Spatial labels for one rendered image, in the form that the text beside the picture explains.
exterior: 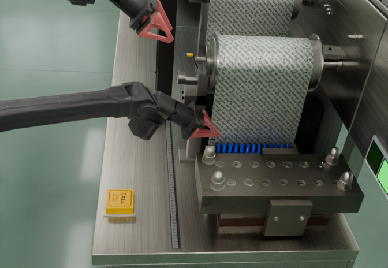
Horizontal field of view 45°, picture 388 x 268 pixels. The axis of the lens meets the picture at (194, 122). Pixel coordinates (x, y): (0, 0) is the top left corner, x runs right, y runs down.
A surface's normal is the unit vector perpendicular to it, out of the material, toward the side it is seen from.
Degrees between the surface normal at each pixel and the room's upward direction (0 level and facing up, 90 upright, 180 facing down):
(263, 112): 90
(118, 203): 0
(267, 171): 0
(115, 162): 0
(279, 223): 90
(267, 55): 51
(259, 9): 92
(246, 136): 90
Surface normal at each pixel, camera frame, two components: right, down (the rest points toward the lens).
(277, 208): 0.08, 0.59
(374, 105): -0.99, -0.01
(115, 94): 0.25, -0.73
